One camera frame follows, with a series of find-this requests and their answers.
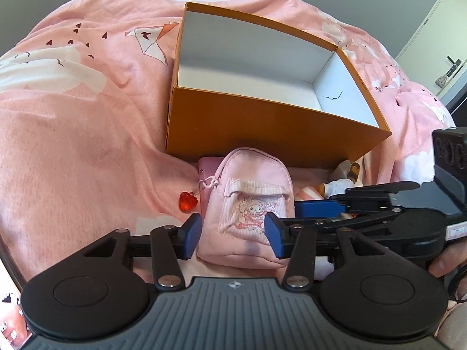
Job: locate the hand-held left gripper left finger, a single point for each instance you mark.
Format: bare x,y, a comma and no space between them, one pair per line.
190,237

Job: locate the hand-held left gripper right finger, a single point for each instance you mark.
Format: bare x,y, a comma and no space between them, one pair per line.
274,237

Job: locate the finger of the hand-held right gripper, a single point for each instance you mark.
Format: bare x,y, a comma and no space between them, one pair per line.
317,209
365,220

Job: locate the bear plush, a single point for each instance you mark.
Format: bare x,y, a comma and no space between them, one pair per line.
341,186

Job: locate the pink mini backpack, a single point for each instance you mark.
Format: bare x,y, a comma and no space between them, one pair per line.
244,178

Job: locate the orange cardboard box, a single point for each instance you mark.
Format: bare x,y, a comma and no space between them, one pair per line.
255,127

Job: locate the person's right hand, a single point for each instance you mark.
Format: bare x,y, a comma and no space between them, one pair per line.
450,260

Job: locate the red heart charm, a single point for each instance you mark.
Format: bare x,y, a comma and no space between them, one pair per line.
187,201

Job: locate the small pink pouch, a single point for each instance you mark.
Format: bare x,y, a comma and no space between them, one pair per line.
206,166

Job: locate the dark furniture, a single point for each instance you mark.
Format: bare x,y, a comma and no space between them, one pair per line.
458,98

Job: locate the pink printed blanket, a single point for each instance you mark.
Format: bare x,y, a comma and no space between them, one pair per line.
91,124

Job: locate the cream door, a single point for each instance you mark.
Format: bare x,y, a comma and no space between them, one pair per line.
427,40

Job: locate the printed pink cloth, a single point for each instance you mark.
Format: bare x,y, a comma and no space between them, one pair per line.
11,313

